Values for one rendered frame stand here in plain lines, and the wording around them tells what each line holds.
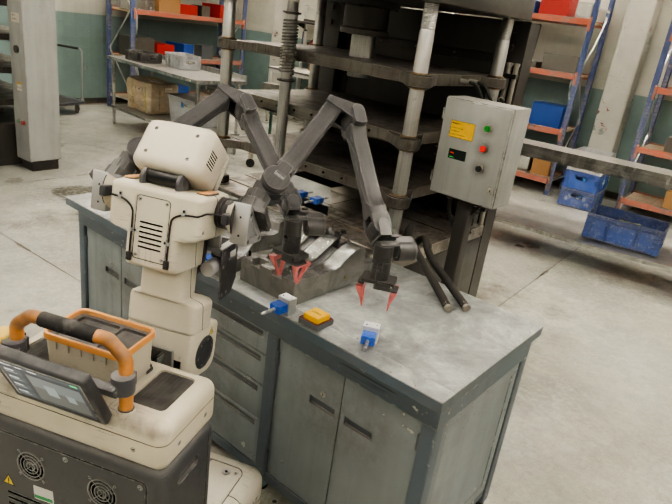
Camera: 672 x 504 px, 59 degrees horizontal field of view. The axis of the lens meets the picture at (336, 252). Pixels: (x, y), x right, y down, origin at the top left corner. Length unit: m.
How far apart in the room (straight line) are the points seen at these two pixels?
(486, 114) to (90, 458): 1.80
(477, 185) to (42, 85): 4.59
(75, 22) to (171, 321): 8.32
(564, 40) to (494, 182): 6.16
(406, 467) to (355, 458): 0.20
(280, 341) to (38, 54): 4.57
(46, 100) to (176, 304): 4.66
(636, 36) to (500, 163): 5.69
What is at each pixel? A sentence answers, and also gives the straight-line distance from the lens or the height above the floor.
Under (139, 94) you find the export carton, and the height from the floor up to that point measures 0.47.
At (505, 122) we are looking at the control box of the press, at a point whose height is 1.42.
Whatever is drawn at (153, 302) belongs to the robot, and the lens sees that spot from 1.80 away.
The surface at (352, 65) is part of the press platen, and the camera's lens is 2.78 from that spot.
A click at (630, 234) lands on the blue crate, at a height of 0.38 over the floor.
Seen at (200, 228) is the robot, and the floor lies 1.16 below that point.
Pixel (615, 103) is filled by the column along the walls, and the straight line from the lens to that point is 8.04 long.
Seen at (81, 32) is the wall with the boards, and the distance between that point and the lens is 9.92.
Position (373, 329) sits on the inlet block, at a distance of 1.83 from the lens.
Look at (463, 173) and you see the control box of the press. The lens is 2.52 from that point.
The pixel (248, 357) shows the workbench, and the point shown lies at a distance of 2.23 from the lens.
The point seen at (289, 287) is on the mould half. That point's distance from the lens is 1.98.
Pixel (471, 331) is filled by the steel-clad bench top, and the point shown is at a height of 0.80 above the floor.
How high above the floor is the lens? 1.71
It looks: 21 degrees down
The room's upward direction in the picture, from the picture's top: 8 degrees clockwise
